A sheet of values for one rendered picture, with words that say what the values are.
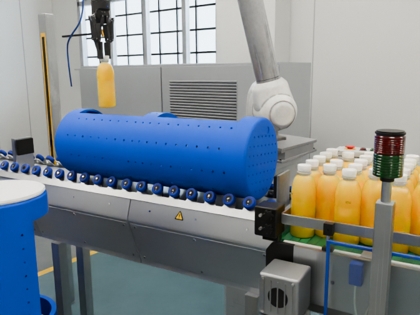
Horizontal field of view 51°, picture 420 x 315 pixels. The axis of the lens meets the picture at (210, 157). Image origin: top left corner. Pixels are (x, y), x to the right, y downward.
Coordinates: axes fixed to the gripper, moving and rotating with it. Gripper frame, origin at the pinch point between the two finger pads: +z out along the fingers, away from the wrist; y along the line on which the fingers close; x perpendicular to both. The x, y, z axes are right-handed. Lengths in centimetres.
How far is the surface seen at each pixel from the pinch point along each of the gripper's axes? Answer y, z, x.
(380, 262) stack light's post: 44, 52, 121
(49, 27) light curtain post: -26, -15, -63
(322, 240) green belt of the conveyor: 22, 58, 102
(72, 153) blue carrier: 20.3, 40.8, -1.0
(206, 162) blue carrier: 20, 39, 62
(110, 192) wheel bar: 18, 55, 16
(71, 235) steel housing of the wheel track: 15, 80, -12
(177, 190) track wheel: 17, 51, 47
